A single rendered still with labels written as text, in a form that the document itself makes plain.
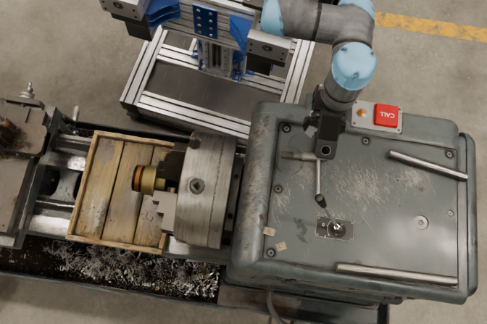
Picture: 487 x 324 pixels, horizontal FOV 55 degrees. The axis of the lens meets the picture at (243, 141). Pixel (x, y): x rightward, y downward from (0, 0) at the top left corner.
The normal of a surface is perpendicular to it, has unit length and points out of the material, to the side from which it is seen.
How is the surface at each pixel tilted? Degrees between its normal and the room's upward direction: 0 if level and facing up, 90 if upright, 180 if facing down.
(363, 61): 0
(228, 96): 0
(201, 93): 0
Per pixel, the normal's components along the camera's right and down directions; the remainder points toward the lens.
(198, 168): 0.07, -0.41
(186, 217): -0.06, 0.38
